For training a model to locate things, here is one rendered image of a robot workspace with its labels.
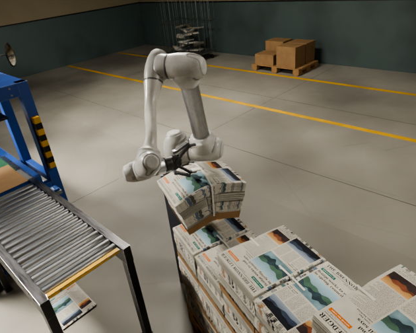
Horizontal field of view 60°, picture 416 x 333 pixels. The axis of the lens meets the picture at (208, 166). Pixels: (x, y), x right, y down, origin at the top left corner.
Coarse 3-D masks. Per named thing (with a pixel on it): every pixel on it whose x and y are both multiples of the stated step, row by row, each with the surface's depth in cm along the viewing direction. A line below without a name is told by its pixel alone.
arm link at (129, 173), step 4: (128, 164) 175; (132, 164) 174; (124, 168) 174; (128, 168) 173; (132, 168) 173; (124, 172) 174; (128, 172) 173; (132, 172) 173; (124, 176) 175; (128, 176) 173; (132, 176) 174; (136, 176) 173; (152, 176) 178; (128, 180) 175; (132, 180) 175; (136, 180) 176; (140, 180) 176
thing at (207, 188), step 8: (192, 176) 196; (200, 176) 195; (208, 176) 195; (200, 184) 188; (208, 184) 188; (216, 184) 187; (208, 192) 187; (216, 192) 189; (208, 200) 189; (216, 200) 192; (216, 208) 195
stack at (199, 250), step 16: (208, 224) 217; (224, 224) 216; (240, 224) 214; (176, 240) 219; (192, 240) 206; (208, 240) 204; (224, 240) 204; (240, 240) 202; (192, 256) 198; (208, 256) 193; (208, 272) 183; (192, 288) 222; (208, 288) 191; (192, 304) 238; (208, 304) 199; (224, 304) 177; (192, 320) 251; (208, 320) 212; (224, 320) 185; (240, 320) 162
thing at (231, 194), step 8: (208, 168) 203; (216, 168) 205; (224, 168) 206; (216, 176) 195; (224, 176) 197; (232, 176) 199; (224, 184) 189; (232, 184) 192; (240, 184) 195; (224, 192) 192; (232, 192) 194; (240, 192) 197; (224, 200) 194; (232, 200) 197; (240, 200) 200; (224, 208) 197; (232, 208) 200
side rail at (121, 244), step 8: (40, 184) 285; (48, 192) 273; (56, 200) 262; (64, 200) 261; (72, 208) 251; (80, 216) 242; (88, 216) 241; (88, 224) 233; (96, 224) 233; (104, 232) 225; (112, 240) 217; (120, 240) 216; (120, 248) 211; (128, 248) 212; (120, 256) 217; (128, 256) 214
